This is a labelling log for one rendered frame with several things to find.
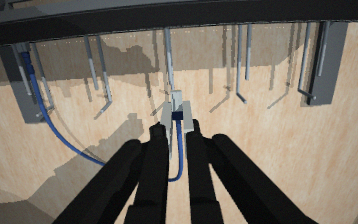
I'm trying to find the blue patch cord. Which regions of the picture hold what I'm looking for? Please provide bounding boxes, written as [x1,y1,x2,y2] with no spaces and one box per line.
[26,64,183,182]

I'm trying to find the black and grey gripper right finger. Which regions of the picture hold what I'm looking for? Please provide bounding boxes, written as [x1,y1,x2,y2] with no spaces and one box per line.
[183,101,319,224]

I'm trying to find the white cable plug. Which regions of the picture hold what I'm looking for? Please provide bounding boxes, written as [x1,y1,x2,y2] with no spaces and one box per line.
[170,90,183,121]

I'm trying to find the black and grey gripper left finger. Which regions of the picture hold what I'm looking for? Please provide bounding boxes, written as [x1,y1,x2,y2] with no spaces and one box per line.
[52,102,173,224]

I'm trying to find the dark grey patch panel rack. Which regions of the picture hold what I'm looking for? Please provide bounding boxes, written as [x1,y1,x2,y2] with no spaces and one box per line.
[0,0,358,123]

